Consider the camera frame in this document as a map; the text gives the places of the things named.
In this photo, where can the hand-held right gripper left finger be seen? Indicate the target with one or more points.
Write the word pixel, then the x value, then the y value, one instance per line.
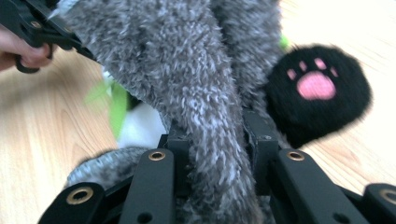
pixel 182 168

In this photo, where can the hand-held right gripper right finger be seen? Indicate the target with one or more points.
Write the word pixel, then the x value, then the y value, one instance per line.
pixel 263 155

